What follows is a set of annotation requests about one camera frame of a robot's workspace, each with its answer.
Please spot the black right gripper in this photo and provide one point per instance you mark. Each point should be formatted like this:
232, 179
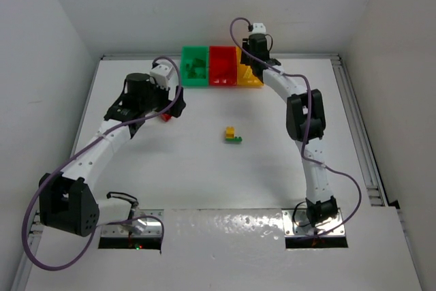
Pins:
247, 63

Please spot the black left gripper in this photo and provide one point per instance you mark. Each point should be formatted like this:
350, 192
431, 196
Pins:
176, 103

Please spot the lego brick tower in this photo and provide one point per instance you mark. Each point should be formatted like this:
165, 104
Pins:
165, 117

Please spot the green lego brick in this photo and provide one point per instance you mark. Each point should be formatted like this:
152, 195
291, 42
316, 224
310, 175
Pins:
195, 68

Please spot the yellow green lego piece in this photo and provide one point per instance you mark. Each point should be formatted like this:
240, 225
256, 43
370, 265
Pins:
230, 136

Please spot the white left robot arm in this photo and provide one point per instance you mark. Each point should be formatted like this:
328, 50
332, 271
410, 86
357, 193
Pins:
68, 202

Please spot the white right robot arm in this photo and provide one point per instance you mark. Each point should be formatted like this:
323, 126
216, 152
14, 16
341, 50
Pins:
304, 120

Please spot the yellow plastic bin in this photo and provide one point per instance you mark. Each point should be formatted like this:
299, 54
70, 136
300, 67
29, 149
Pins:
245, 77

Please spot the red plastic bin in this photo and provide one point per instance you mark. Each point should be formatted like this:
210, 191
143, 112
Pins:
222, 70

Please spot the green plastic bin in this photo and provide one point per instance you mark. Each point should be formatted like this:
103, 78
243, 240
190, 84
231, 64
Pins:
190, 52

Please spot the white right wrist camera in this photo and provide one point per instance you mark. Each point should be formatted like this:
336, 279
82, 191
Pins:
258, 28

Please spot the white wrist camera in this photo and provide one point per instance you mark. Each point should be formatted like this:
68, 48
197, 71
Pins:
258, 28
162, 75

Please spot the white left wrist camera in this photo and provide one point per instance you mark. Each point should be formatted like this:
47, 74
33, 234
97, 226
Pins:
162, 75

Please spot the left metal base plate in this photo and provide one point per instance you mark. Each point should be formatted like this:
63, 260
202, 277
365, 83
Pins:
145, 224

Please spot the aluminium frame rail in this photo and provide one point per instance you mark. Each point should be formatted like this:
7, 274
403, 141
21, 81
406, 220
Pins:
366, 159

